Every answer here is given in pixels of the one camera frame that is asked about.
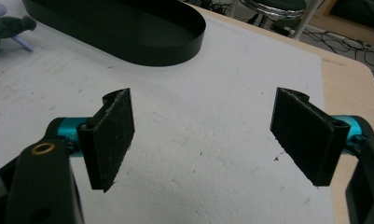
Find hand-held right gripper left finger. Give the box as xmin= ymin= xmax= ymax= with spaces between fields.
xmin=45 ymin=87 xmax=136 ymax=193

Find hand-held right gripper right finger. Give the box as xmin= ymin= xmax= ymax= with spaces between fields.
xmin=270 ymin=87 xmax=374 ymax=188

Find white foam mat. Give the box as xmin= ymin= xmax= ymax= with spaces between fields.
xmin=0 ymin=0 xmax=336 ymax=224

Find black oval tray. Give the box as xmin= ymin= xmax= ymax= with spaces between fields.
xmin=21 ymin=0 xmax=207 ymax=67

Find white metal stand leg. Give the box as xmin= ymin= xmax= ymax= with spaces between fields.
xmin=292 ymin=0 xmax=323 ymax=40

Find round stool with chrome rim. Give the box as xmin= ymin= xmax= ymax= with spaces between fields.
xmin=239 ymin=0 xmax=308 ymax=30

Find dark green plush toy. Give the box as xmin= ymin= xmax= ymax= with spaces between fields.
xmin=0 ymin=15 xmax=37 ymax=59

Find black cables on floor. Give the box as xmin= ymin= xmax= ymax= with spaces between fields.
xmin=302 ymin=26 xmax=374 ymax=82

